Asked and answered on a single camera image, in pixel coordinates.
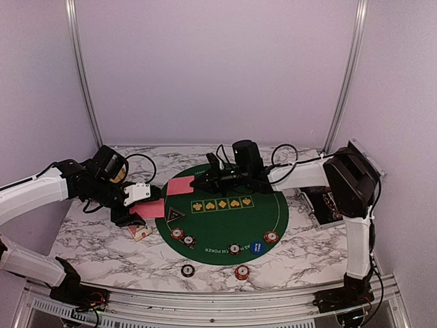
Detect triangular all-in dealer button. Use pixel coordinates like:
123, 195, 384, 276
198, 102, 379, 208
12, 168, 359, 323
167, 207, 186, 223

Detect red playing card deck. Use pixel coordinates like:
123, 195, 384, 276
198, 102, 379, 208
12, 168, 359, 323
130, 198, 165, 220

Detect red chips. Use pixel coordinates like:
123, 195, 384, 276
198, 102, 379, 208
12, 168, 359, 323
264, 231, 279, 243
171, 228, 184, 240

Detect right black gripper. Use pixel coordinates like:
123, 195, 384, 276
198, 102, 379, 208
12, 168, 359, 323
190, 162, 250, 197

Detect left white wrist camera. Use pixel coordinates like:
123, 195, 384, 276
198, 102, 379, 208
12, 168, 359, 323
123, 182, 161, 207

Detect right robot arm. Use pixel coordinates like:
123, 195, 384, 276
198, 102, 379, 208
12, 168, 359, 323
191, 139, 382, 306

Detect woven bamboo tray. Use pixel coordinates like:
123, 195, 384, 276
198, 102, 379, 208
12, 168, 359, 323
113, 167, 128, 185

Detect card dealt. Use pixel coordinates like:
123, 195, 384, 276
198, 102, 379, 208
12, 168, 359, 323
167, 176, 195, 196

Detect red poker chip stack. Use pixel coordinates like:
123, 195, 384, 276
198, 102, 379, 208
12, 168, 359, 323
235, 264, 250, 280

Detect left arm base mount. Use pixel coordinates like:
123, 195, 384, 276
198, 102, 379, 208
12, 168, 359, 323
50, 284, 109, 311

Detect black poker chip stack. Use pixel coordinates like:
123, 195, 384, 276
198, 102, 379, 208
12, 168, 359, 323
181, 264, 195, 277

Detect playing card box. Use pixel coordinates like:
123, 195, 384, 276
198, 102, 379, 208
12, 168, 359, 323
128, 225, 153, 242

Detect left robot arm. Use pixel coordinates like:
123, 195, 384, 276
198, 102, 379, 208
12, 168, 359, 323
1, 146, 153, 305

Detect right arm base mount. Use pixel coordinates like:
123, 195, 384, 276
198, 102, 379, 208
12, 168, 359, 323
312, 287, 375, 313

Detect round green poker mat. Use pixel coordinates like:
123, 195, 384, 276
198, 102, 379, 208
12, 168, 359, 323
155, 187, 289, 266

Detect black chips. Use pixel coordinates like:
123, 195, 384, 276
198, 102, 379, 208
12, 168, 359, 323
182, 235, 196, 248
228, 243, 242, 256

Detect blue small blind button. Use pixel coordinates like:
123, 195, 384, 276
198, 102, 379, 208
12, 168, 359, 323
249, 241, 266, 256

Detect aluminium poker chip case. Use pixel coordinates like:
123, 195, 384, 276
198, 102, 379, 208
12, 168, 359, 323
298, 139, 384, 225

